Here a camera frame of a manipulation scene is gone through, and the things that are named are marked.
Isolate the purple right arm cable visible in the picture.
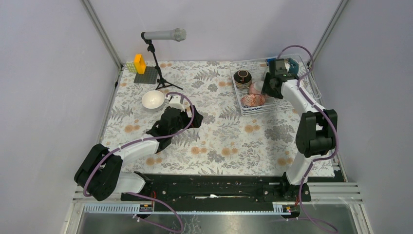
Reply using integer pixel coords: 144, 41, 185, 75
277, 45, 340, 233

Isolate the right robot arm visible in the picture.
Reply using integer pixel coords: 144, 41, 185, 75
190, 59, 338, 201

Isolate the grey building base plate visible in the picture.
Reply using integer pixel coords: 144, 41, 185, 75
133, 66, 158, 84

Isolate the black gold striped bowl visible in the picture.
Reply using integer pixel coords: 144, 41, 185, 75
233, 70, 252, 89

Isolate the dark teal floral bowl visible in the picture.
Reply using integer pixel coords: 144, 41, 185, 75
287, 58, 299, 75

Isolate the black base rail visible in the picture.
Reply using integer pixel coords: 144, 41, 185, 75
140, 174, 311, 212

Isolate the grey microphone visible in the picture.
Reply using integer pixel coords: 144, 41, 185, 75
141, 28, 187, 41

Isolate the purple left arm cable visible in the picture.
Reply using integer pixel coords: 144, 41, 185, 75
83, 92, 195, 233

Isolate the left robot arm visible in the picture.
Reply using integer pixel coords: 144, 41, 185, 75
74, 107, 204, 201

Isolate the pale green toy block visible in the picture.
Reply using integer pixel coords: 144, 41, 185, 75
125, 62, 137, 73

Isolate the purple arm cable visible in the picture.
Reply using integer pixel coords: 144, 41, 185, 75
83, 92, 195, 233
277, 45, 340, 233

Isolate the yellow toy block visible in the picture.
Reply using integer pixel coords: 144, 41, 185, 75
133, 54, 146, 75

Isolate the plain white bowl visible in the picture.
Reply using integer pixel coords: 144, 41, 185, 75
141, 90, 166, 112

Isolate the white wire dish rack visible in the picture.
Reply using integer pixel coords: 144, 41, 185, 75
229, 54, 321, 116

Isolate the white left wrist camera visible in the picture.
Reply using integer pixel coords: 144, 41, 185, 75
168, 95, 185, 111

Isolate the blue white patterned bowl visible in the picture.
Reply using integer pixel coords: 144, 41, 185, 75
241, 94, 266, 111

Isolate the floral patterned table mat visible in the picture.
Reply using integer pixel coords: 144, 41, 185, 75
96, 60, 336, 177

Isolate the pink patterned bowl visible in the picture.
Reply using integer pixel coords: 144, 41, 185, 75
248, 80, 264, 95

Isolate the black microphone tripod stand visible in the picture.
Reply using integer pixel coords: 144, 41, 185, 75
142, 39, 183, 90

